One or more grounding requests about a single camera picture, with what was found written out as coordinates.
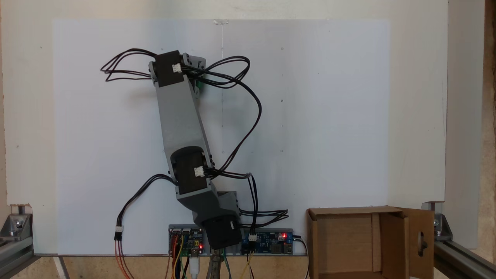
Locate yellow black wire pair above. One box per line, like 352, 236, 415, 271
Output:
238, 232, 258, 279

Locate circuit board with jumper wires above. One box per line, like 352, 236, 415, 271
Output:
168, 225, 205, 256

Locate aluminium frame rail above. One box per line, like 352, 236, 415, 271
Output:
0, 234, 36, 279
433, 239, 496, 279

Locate black base cable loop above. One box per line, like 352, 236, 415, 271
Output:
238, 208, 289, 229

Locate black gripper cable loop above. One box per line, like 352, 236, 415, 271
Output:
100, 48, 158, 83

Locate black power cable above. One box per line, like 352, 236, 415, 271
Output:
293, 234, 310, 279

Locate white USB cable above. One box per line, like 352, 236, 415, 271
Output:
189, 254, 201, 279

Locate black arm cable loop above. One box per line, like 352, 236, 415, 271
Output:
181, 56, 263, 179

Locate brown cardboard box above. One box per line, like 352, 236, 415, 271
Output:
307, 206, 434, 279

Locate coloured jumper wires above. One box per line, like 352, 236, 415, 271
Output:
166, 232, 194, 279

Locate orange red wire bundle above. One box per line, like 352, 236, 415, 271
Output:
114, 238, 135, 279

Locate black cable with white connector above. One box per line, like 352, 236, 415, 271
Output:
114, 174, 178, 243

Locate metal corner bracket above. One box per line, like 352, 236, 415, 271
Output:
0, 212, 34, 243
431, 212, 453, 241

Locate blue power circuit board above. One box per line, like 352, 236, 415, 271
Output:
240, 229, 294, 255

